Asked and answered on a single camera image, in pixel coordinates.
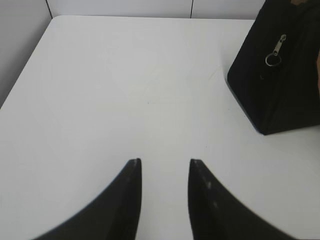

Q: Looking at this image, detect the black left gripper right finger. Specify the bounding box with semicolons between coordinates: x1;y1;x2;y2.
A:
188;159;320;240

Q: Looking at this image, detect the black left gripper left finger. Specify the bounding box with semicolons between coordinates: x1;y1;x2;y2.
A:
38;158;142;240

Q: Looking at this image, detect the black tote bag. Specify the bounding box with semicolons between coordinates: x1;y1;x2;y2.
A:
227;0;320;135

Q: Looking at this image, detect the silver zipper pull with ring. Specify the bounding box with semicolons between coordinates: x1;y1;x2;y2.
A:
265;34;287;67

